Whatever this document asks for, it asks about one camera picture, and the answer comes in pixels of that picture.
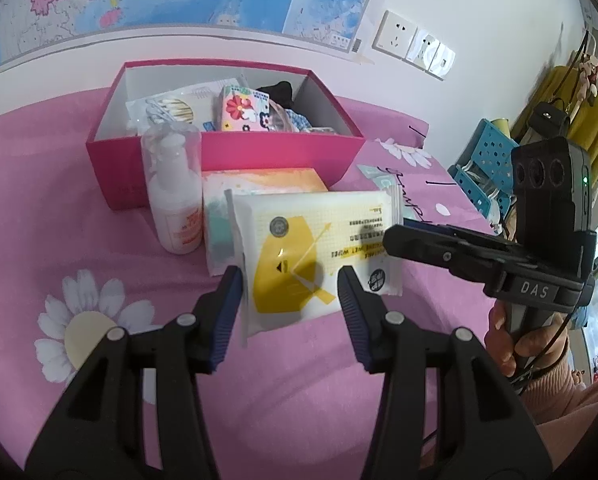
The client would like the person's right hand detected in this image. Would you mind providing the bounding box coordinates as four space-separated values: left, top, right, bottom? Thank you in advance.
486 305 570 378

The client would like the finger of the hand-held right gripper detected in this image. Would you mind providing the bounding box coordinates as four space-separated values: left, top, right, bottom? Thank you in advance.
383 224 528 287
401 217 528 257

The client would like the person's right forearm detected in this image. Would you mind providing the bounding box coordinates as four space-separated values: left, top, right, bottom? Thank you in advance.
516 345 598 471

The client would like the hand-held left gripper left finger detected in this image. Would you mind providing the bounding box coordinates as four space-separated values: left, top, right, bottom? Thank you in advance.
26 266 244 480

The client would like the pink white hanging ornament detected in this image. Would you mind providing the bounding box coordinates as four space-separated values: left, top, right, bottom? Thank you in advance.
576 52 598 96

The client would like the clear pink packet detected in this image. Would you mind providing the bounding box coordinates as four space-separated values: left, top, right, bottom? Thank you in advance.
266 100 300 133

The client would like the cotton swab pack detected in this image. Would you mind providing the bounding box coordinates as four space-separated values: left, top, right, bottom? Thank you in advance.
125 85 220 136

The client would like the white pump bottle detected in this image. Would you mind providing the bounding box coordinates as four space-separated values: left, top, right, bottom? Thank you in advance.
140 122 204 256

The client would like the blue plastic basket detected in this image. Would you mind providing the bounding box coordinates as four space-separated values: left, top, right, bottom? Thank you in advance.
449 117 522 226

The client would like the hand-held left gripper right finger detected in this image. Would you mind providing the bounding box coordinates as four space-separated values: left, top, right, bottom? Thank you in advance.
338 265 554 480

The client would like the black scrunchie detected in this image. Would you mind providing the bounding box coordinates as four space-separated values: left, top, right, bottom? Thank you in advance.
255 80 297 111

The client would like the pink cardboard box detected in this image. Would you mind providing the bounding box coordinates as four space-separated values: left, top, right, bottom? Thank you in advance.
85 60 367 211

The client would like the black cable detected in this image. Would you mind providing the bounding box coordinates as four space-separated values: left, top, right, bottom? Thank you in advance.
511 310 572 388

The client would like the blue gingham scrunchie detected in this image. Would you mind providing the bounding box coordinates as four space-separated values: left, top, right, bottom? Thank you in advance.
281 107 312 133

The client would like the small floral tissue pack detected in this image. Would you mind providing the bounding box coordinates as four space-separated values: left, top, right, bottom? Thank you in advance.
219 85 272 133

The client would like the yellow white wet wipes pack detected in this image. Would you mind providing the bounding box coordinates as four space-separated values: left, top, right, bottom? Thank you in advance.
225 182 404 350

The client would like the white wall socket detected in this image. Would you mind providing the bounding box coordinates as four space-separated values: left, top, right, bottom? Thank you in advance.
371 10 417 58
426 42 456 81
406 27 437 68

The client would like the large pastel tissue pack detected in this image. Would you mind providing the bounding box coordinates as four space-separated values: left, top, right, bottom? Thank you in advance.
201 166 330 277

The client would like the pink daisy print tablecloth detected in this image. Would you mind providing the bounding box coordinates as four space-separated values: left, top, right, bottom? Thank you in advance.
0 85 500 480

